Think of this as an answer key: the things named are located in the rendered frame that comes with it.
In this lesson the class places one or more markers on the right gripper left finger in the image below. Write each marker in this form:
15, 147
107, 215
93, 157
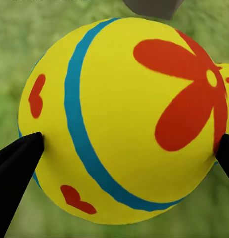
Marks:
17, 164

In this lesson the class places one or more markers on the easter egg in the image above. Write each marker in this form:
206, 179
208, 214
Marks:
224, 71
131, 113

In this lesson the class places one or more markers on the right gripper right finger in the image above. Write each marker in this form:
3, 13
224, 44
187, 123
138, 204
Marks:
223, 153

